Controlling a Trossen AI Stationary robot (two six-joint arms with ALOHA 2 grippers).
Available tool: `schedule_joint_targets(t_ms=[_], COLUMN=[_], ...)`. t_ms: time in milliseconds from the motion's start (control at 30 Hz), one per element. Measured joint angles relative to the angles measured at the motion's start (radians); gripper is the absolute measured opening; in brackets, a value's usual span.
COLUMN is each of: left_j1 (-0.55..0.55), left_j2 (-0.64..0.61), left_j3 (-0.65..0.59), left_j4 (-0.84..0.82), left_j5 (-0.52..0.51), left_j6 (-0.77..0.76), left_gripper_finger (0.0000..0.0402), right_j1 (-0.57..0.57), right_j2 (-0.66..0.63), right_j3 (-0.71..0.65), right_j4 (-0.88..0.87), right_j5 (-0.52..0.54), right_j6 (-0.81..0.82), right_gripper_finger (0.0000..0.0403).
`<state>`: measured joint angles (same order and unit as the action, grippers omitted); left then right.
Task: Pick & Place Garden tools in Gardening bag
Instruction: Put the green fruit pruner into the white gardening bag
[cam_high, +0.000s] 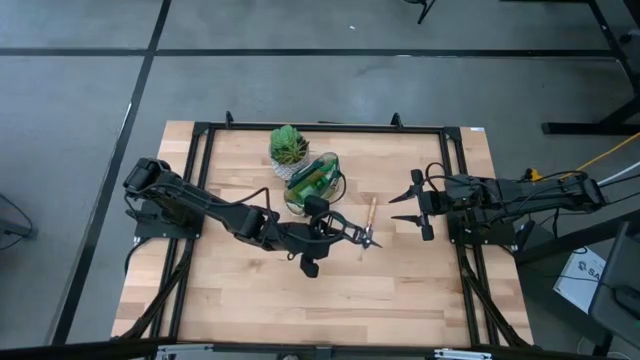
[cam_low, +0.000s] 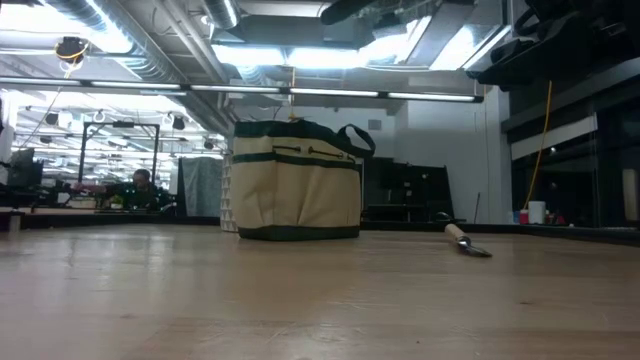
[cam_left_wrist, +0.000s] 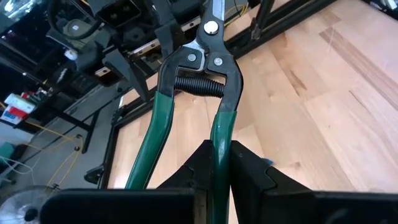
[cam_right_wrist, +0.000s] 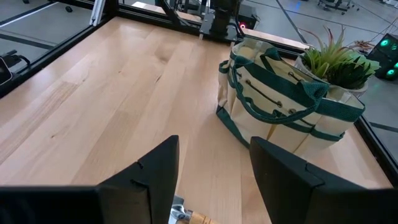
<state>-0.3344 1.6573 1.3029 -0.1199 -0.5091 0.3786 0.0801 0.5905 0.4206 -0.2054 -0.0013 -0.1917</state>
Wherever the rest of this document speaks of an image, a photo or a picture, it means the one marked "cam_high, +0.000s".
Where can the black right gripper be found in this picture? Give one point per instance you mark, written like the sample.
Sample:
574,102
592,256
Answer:
435,205

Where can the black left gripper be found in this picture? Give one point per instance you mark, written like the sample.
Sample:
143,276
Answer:
310,235

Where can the green plastic spray bottle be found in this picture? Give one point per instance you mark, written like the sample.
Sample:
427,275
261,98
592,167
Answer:
315,182

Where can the beige green gardening tote bag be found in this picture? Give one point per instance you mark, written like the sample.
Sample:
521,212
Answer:
292,200

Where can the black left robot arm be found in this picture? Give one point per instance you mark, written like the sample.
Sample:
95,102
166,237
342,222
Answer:
200,200

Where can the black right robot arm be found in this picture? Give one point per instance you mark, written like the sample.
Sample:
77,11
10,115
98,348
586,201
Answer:
525,195

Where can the white grey patterned plant pot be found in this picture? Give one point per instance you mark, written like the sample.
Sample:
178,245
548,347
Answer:
286,170

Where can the green artificial succulent plant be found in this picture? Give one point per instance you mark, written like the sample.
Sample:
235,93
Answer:
287,142

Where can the white printed cardboard box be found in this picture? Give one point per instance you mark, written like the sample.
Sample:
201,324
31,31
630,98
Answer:
580,280

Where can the black chair base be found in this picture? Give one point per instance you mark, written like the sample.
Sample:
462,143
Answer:
424,9

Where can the black rig crossbar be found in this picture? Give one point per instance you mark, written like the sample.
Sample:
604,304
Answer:
75,350

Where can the black metal table frame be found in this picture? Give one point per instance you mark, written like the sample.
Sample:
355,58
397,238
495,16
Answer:
205,150

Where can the black desk leg frame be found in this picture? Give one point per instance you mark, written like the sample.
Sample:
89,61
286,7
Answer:
625,60

